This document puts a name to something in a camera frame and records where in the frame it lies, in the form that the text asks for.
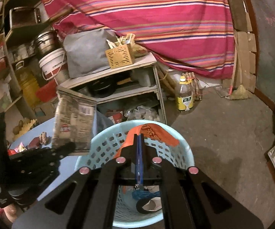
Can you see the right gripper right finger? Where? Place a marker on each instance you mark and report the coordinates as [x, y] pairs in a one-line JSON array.
[[190, 199]]

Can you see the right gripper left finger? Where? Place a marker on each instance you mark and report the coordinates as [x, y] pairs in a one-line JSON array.
[[86, 199]]

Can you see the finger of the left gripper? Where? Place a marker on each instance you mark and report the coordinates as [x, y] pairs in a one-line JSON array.
[[46, 154]]

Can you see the red foil snack wrapper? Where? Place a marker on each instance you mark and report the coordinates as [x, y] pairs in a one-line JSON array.
[[11, 152]]

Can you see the black white snack bag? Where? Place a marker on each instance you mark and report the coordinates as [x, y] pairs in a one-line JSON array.
[[74, 120]]

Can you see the clear orange snack wrapper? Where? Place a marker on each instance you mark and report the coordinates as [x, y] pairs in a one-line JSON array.
[[149, 130]]

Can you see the pink cake roll wrapper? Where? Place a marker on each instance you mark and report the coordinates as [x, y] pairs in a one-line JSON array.
[[20, 148]]

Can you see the crumpled brown paper ball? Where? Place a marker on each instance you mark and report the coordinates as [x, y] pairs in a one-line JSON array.
[[44, 138]]

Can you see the maroon small box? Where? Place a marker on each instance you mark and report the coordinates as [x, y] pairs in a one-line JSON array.
[[35, 143]]

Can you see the yellow egg tray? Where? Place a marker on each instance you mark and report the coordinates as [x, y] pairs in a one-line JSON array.
[[18, 130]]

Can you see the cardboard box under basin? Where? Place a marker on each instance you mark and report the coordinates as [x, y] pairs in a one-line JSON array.
[[45, 111]]

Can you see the red plastic basin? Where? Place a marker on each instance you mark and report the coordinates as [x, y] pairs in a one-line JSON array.
[[47, 92]]

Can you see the yellow oil jug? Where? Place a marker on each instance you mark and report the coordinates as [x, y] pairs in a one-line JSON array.
[[28, 83]]

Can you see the white plastic bucket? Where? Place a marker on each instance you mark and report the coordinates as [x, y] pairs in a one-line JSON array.
[[55, 66]]

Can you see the low white shelf cabinet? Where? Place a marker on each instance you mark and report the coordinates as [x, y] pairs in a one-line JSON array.
[[126, 90]]

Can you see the cooking oil bottle on floor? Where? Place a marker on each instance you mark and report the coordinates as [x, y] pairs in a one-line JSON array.
[[184, 95]]

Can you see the grey fabric cover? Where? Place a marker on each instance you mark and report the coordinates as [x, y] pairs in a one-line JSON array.
[[85, 51]]

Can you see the steel cooking pot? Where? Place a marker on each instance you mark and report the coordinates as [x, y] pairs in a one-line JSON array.
[[46, 43]]

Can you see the straw broom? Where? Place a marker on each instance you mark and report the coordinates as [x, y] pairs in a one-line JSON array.
[[240, 92]]

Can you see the yellow utensil holder box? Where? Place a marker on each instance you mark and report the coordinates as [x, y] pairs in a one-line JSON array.
[[120, 53]]

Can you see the red striped hanging cloth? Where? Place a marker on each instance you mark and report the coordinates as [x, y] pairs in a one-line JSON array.
[[186, 35]]

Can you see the wooden wall shelf unit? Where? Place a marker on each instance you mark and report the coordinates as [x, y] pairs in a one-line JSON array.
[[20, 22]]

